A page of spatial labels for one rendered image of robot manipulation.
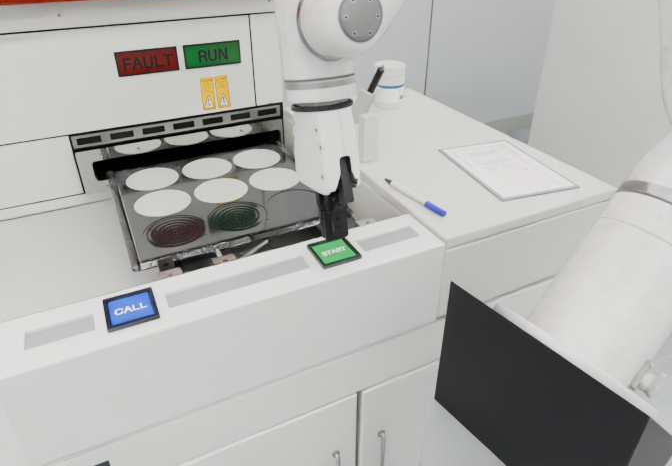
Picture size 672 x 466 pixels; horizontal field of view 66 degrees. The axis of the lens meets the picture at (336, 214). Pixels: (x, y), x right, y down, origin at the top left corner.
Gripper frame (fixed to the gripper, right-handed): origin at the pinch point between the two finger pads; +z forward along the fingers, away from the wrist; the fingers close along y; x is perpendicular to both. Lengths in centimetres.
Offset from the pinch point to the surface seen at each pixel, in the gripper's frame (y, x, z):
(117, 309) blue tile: -1.4, -27.4, 4.2
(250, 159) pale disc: -48.5, 3.3, 1.1
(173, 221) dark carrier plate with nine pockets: -30.4, -16.5, 4.9
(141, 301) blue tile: -1.6, -24.7, 4.2
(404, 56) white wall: -211, 147, -4
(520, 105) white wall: -220, 246, 40
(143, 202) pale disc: -39.2, -20.1, 3.0
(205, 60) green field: -55, -1, -20
